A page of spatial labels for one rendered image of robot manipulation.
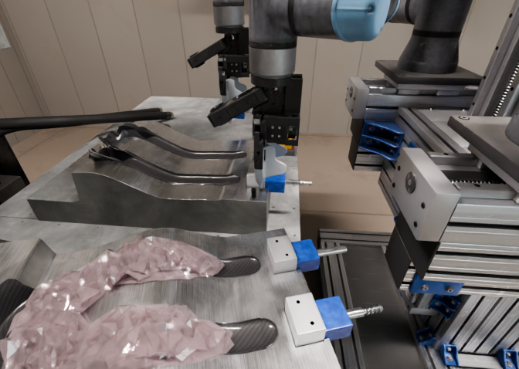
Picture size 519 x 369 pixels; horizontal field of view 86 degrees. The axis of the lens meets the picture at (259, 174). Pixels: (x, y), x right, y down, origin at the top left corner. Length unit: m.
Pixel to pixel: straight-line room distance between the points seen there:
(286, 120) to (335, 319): 0.30
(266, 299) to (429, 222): 0.26
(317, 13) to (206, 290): 0.39
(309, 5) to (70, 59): 3.17
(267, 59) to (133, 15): 2.64
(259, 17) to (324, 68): 2.38
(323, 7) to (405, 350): 1.08
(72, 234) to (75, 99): 2.97
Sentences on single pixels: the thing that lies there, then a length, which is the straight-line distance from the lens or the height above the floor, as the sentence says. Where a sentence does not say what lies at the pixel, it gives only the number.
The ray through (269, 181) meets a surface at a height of 0.90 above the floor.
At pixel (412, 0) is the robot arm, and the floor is 1.20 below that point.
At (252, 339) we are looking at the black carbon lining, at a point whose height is 0.85.
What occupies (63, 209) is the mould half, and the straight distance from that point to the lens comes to 0.72.
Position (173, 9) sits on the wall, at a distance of 2.90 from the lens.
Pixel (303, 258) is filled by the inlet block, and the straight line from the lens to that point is 0.46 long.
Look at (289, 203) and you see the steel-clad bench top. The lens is 0.67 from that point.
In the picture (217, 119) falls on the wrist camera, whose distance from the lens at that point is 0.51.
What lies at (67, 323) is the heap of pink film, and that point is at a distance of 0.43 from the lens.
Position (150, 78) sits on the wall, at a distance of 3.10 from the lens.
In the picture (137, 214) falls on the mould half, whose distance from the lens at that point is 0.63.
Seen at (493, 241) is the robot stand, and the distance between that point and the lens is 0.54.
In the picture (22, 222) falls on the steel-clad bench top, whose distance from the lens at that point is 0.80.
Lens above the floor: 1.22
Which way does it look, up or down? 33 degrees down
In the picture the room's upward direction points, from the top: straight up
